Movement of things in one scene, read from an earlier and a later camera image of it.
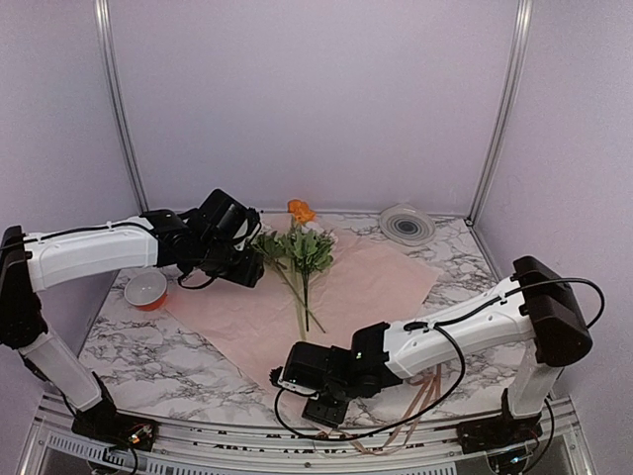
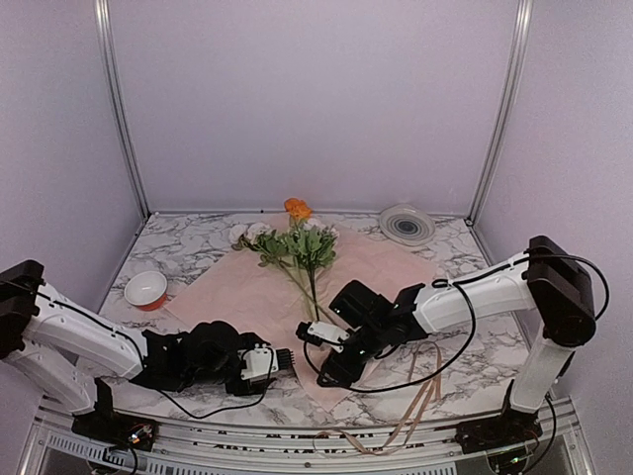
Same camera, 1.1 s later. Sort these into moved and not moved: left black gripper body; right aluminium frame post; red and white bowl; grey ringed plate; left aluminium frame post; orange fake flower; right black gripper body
Moved: left black gripper body; right black gripper body; orange fake flower
Not moved: grey ringed plate; red and white bowl; left aluminium frame post; right aluminium frame post
